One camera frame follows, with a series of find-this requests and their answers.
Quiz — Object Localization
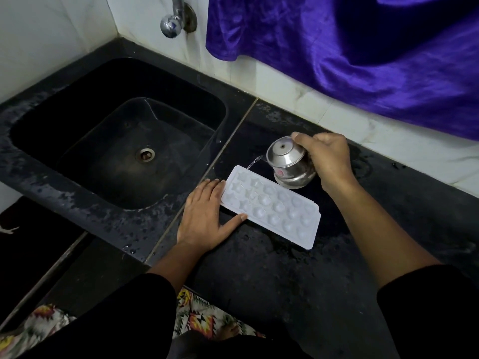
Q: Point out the person's right hand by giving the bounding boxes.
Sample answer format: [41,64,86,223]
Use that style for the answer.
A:
[291,131,360,195]

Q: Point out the person's left hand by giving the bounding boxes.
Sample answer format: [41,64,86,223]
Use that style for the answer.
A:
[177,179,248,255]

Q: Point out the small steel kettle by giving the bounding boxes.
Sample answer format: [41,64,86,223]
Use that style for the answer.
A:
[266,136,318,190]

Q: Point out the white plastic ice cube tray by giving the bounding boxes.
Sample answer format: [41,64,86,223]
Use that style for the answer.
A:
[220,165,322,251]

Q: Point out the person's left forearm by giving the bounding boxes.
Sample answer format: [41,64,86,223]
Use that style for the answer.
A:
[17,239,212,359]

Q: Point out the person's right forearm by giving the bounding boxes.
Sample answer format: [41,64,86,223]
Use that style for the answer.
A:
[329,179,479,359]

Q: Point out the patterned floor mat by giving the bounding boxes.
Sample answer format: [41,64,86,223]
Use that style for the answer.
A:
[0,288,267,359]

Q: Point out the black stone sink basin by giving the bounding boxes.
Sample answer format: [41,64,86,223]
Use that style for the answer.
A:
[9,58,228,211]

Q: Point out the person's bare foot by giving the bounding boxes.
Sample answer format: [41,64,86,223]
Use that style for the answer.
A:
[215,322,242,342]

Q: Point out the purple satin curtain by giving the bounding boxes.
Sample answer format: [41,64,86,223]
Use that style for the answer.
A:
[205,0,479,142]

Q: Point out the person's black trousers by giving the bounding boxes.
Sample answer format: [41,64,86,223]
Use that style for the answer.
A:
[166,329,313,359]

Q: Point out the chrome wall tap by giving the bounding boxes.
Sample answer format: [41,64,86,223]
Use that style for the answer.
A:
[160,0,198,39]

